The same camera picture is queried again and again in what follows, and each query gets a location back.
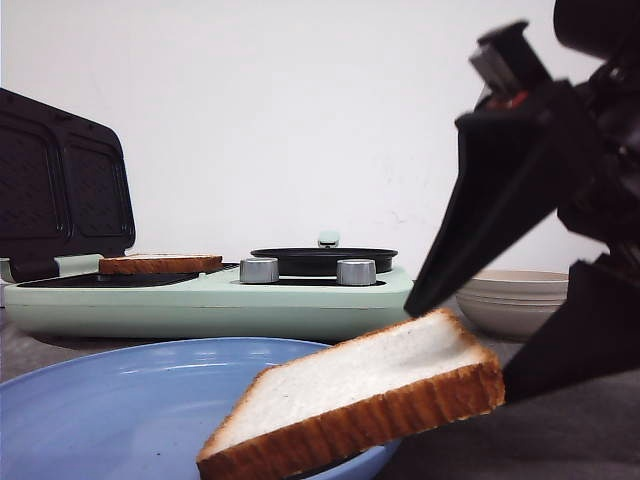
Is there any white bread slice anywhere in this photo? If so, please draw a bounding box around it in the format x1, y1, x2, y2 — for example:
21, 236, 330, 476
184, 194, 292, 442
98, 254, 223, 275
196, 309, 505, 479

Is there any beige ribbed bowl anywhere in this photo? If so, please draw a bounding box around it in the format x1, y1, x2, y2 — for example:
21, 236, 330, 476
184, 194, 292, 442
455, 269, 569, 340

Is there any breakfast maker hinged lid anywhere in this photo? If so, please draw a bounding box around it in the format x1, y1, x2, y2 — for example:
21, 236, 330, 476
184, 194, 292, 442
1, 90, 136, 283

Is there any right silver control knob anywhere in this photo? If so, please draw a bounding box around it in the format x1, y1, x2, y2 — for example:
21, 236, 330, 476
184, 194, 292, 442
336, 259, 377, 286

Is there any blue plate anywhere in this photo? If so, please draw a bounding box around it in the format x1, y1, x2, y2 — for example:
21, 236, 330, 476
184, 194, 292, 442
0, 337, 401, 480

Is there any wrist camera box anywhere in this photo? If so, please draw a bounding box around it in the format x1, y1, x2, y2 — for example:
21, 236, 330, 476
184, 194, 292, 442
469, 20, 554, 114

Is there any left silver control knob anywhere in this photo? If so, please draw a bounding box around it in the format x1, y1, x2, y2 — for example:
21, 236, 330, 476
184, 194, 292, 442
239, 257, 279, 285

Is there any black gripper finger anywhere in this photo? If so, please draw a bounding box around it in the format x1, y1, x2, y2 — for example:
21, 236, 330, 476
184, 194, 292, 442
503, 259, 639, 403

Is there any black frying pan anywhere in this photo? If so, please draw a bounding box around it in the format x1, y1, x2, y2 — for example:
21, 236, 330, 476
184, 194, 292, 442
251, 231, 398, 277

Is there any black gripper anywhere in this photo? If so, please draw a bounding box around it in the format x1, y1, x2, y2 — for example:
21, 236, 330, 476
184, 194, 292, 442
404, 1, 639, 316

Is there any mint green breakfast maker base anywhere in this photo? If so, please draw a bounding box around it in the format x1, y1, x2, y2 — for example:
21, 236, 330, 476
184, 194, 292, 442
4, 264, 413, 341

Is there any silver control knob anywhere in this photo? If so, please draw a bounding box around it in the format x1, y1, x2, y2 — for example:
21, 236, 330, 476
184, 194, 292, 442
239, 257, 279, 285
336, 259, 377, 286

